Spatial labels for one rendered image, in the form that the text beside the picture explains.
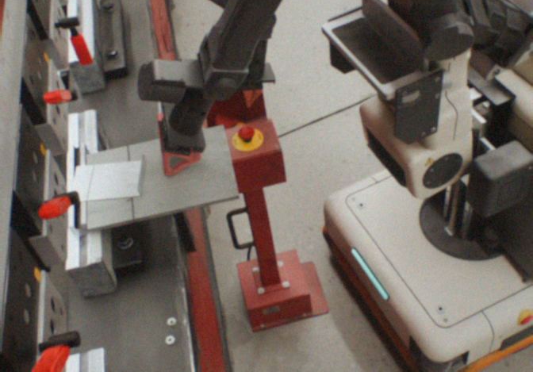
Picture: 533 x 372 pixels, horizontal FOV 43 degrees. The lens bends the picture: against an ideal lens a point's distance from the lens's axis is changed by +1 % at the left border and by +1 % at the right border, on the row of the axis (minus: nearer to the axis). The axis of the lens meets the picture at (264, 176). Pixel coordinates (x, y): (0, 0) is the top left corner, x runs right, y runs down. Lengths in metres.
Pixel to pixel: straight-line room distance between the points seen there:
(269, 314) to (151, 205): 0.99
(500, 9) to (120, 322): 0.80
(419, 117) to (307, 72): 1.62
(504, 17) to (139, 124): 0.80
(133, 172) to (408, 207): 1.02
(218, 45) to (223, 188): 0.30
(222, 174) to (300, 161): 1.37
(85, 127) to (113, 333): 0.43
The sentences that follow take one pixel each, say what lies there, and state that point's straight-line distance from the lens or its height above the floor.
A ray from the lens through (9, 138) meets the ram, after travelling 0.83.
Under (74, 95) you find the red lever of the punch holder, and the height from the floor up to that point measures 1.26.
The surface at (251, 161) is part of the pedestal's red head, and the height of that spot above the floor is 0.76.
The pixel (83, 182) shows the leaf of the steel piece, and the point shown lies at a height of 1.00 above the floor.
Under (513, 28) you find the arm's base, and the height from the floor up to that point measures 1.21.
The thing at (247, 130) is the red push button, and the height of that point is 0.81.
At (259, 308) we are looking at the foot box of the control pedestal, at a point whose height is 0.11.
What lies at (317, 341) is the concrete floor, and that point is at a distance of 2.11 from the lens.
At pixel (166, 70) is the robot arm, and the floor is 1.24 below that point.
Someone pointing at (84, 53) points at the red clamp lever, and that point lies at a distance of 1.22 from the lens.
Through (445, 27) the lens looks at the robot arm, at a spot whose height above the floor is 1.27.
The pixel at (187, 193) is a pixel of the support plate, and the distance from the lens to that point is 1.18.
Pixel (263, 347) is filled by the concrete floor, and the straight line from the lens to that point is 2.12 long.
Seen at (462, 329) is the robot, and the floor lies 0.28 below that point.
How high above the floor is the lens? 1.88
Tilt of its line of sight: 48 degrees down
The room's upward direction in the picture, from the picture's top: 10 degrees counter-clockwise
